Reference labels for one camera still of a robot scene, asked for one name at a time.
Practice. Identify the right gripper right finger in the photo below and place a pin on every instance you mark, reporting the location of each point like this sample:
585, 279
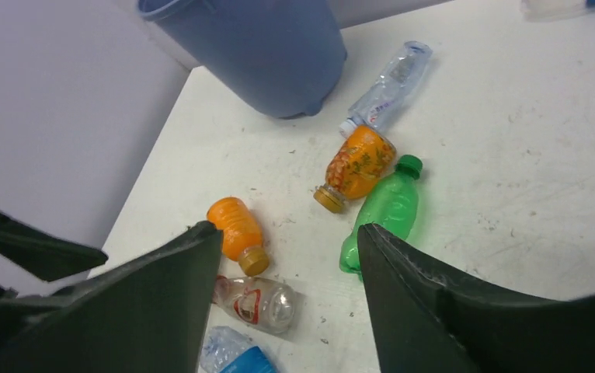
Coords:
428, 316

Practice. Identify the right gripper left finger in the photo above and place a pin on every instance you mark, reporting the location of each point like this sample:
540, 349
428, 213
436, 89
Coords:
146, 315

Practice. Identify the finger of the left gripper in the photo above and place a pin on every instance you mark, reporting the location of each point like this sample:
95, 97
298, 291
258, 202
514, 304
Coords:
47, 257

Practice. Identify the blue plastic bin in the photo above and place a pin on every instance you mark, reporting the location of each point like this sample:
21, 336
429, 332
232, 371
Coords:
283, 58

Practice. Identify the crushed blue-label water bottle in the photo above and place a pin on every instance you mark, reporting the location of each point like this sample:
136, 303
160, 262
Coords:
227, 350

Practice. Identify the clear bottle red round logo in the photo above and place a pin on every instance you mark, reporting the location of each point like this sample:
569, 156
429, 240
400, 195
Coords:
261, 303

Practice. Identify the plain orange juice bottle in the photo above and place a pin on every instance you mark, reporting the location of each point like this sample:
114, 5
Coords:
242, 235

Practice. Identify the green plastic bottle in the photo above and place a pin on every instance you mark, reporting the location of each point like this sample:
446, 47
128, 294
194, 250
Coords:
393, 204

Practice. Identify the orange pineapple-label juice bottle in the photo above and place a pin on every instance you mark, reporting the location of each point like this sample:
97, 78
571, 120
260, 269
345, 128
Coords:
356, 168

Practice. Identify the small clear water bottle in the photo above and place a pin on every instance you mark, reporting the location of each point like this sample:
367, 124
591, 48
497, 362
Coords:
378, 107

